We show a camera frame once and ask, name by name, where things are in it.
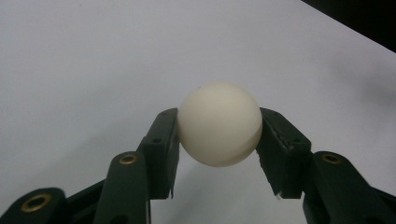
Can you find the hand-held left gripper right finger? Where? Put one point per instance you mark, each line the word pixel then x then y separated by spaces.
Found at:
pixel 283 152

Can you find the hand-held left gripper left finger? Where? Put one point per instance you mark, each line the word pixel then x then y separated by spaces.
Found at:
pixel 162 155

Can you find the white ping pong ball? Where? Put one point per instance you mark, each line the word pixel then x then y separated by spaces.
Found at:
pixel 219 124

